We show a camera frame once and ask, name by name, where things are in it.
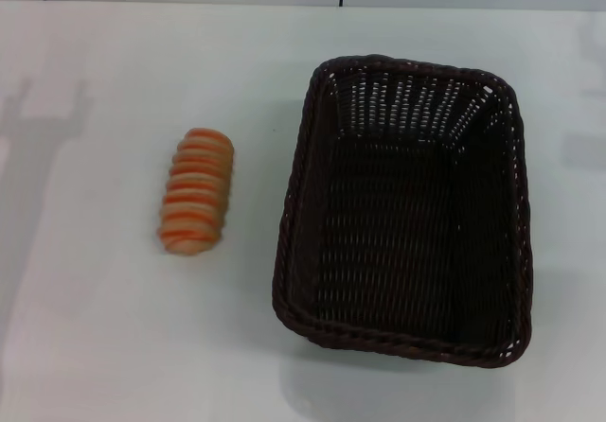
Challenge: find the black woven rectangular basket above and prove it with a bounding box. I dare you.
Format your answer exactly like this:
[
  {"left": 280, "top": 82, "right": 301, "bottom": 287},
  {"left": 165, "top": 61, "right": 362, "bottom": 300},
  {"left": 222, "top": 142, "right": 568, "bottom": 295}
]
[{"left": 271, "top": 53, "right": 535, "bottom": 370}]

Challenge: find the orange striped bread roll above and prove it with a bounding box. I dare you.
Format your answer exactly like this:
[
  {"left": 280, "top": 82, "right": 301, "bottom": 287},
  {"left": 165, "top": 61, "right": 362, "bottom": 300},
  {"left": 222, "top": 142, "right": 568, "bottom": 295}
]
[{"left": 158, "top": 127, "right": 236, "bottom": 256}]

